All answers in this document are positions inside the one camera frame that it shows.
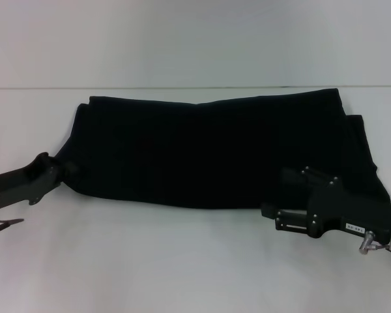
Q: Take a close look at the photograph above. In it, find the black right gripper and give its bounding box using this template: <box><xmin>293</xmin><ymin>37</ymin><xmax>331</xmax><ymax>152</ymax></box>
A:
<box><xmin>261</xmin><ymin>166</ymin><xmax>391</xmax><ymax>241</ymax></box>

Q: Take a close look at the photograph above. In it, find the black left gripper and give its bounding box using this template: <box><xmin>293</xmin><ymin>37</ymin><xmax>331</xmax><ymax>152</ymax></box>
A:
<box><xmin>0</xmin><ymin>151</ymin><xmax>86</xmax><ymax>207</ymax></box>

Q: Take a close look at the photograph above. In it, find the black T-shirt with FREE print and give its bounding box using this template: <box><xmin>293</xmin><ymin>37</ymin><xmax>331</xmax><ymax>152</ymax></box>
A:
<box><xmin>53</xmin><ymin>87</ymin><xmax>391</xmax><ymax>213</ymax></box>

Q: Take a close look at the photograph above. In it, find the left arm cable, silver plug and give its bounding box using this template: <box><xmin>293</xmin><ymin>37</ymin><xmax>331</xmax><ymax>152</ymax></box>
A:
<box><xmin>0</xmin><ymin>213</ymin><xmax>25</xmax><ymax>238</ymax></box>

